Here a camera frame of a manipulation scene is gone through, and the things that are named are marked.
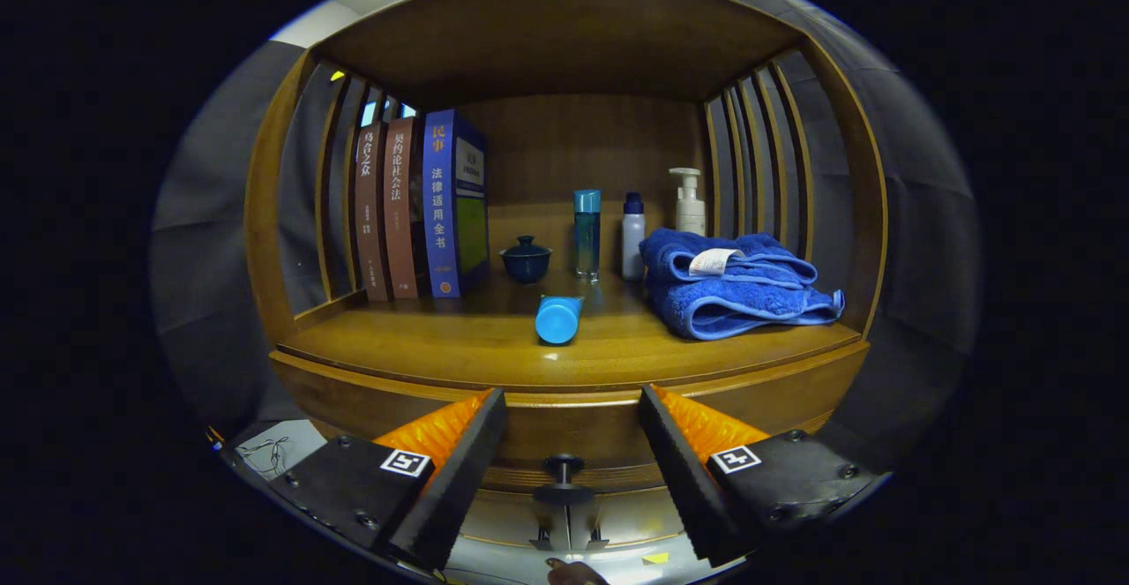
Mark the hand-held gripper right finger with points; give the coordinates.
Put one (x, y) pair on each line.
(684, 479)

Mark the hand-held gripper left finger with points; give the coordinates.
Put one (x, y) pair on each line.
(463, 479)

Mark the wooden drawer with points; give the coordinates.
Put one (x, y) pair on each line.
(573, 426)

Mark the blue and white cosmetic tube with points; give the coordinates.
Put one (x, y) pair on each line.
(557, 320)

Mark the wooden cabinet door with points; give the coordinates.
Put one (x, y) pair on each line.
(644, 523)
(507, 523)

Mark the wooden countertop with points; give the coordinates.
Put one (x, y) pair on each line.
(441, 338)

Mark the wooden cabinet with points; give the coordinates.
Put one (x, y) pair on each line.
(564, 144)

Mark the yellow floor sticker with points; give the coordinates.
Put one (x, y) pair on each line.
(654, 558)

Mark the blue folded towel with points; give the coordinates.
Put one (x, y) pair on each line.
(732, 303)

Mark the dark blue lidded teacup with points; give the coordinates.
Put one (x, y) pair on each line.
(526, 263)

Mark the white bottle with blue cap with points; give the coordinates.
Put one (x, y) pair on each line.
(632, 245)

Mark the blue glass bottle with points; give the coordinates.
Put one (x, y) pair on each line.
(586, 236)

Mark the white pump bottle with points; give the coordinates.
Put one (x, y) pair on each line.
(689, 210)

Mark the thick blue book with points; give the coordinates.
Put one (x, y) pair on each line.
(438, 206)

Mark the brown book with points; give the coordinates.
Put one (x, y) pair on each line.
(401, 210)
(370, 214)

